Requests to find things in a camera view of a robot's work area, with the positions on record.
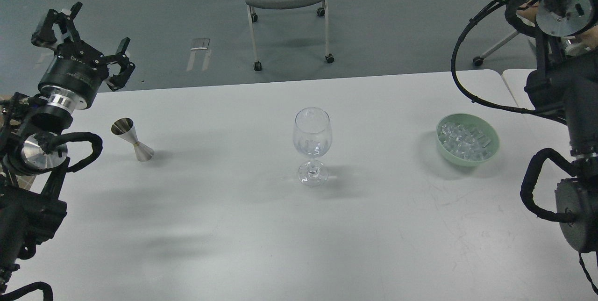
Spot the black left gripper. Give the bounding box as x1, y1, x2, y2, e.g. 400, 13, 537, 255
31, 2, 136, 111

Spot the silver metal jigger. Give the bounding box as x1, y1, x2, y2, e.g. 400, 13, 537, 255
111, 117, 154, 161

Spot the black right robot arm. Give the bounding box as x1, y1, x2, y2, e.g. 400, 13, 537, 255
450, 0, 598, 292

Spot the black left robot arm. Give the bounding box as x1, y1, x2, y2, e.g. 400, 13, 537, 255
0, 2, 135, 301

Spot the pile of clear ice cubes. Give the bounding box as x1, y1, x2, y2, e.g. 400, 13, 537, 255
438, 121, 495, 161

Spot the clear wine glass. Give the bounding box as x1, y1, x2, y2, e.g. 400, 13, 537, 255
292, 107, 333, 187

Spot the beige checkered sofa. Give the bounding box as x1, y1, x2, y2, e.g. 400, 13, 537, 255
0, 94, 21, 129

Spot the white rolling chair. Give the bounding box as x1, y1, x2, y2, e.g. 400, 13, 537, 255
472, 28, 589, 67

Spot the silver floor plate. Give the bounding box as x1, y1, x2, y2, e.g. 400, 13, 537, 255
190, 37, 211, 50

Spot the seated person in white shirt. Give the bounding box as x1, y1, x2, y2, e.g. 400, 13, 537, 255
516, 3, 598, 57

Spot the green bowl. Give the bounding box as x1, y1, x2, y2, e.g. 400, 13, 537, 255
435, 113, 500, 167

